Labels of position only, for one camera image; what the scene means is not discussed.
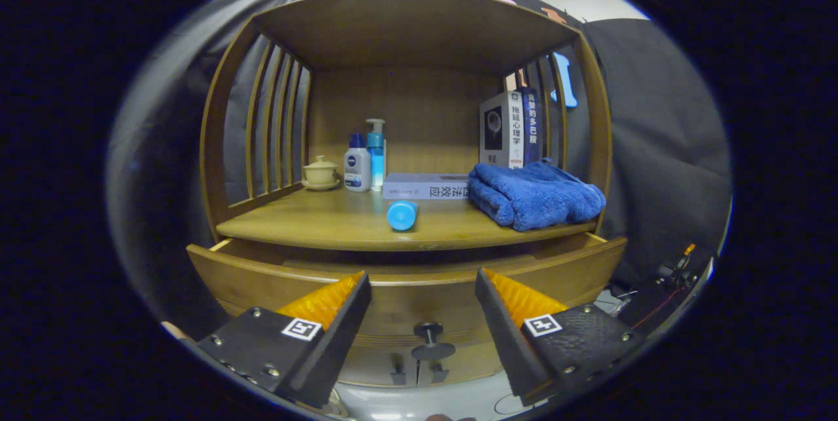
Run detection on white lotion bottle blue cap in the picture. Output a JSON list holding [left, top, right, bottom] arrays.
[[343, 134, 372, 192]]

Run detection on beige lidded teacup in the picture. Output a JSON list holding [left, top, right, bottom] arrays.
[[302, 155, 341, 192]]

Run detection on wooden drawer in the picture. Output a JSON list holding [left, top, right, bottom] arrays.
[[187, 232, 628, 359]]

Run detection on blue pump bottle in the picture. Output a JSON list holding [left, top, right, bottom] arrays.
[[366, 119, 387, 191]]

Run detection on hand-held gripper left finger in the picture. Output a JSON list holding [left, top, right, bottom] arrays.
[[196, 270, 373, 409]]

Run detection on wooden cabinet door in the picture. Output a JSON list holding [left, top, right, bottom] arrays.
[[340, 346, 420, 388], [416, 341, 501, 386]]

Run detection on orange and black clamp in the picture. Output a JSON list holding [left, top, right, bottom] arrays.
[[655, 243, 696, 287]]

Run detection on lying white book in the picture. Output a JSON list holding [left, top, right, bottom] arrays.
[[382, 173, 472, 200]]

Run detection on blue towel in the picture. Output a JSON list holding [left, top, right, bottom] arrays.
[[467, 159, 607, 232]]

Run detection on wooden cabinet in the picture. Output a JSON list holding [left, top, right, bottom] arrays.
[[200, 0, 613, 388]]

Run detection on standing white book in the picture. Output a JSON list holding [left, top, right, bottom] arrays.
[[479, 90, 526, 169]]

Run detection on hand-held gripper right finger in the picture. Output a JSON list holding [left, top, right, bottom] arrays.
[[474, 268, 646, 407]]

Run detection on wooden countertop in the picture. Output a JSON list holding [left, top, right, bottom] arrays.
[[216, 185, 598, 252]]

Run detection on blue tube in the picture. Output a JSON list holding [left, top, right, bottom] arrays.
[[386, 200, 420, 232]]

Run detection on standing dark blue book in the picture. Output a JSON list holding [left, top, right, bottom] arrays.
[[517, 87, 544, 165]]

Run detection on red cable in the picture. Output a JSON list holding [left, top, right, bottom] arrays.
[[628, 287, 688, 330]]

